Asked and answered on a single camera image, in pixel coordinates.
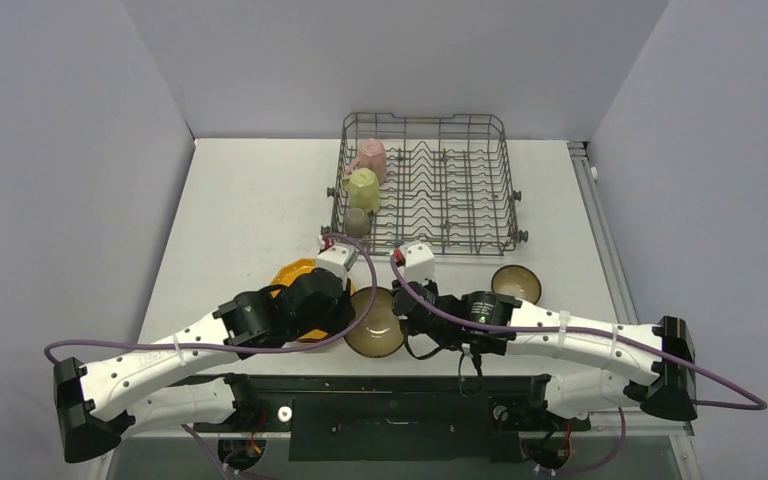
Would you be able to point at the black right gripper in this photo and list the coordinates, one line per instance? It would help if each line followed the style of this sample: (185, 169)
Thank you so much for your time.
(408, 299)

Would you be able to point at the small grey-green cup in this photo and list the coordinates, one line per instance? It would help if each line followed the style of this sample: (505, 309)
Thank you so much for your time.
(357, 222)

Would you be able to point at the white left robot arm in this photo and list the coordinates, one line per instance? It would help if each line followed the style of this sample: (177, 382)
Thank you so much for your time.
(99, 404)

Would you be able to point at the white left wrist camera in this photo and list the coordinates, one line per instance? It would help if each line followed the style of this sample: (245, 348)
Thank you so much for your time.
(337, 255)

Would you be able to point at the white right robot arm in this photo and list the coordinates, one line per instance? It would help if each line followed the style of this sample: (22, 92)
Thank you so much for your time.
(646, 365)

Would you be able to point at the orange polka dot plate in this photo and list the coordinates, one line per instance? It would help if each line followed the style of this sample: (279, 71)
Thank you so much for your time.
(291, 275)

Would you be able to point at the pink mug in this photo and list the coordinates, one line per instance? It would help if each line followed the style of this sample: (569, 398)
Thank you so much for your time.
(370, 154)

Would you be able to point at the brown ceramic bowl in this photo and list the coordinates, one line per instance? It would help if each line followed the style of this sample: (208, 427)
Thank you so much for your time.
(517, 281)
(379, 334)

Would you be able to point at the grey wire dish rack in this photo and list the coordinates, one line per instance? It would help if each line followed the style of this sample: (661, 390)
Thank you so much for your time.
(449, 183)

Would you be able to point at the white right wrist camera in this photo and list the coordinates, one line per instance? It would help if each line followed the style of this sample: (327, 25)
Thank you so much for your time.
(417, 262)

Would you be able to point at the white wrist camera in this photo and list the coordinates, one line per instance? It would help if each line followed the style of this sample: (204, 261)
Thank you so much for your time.
(417, 262)
(337, 255)

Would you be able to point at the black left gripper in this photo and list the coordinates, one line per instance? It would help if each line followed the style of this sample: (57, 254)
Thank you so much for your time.
(344, 316)

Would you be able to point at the aluminium frame rail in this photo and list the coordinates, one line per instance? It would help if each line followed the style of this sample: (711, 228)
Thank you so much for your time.
(586, 176)

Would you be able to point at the pale yellow mug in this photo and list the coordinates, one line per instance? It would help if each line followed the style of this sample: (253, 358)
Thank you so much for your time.
(363, 190)

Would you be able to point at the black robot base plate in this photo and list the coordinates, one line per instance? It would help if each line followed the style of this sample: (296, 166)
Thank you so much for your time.
(392, 418)

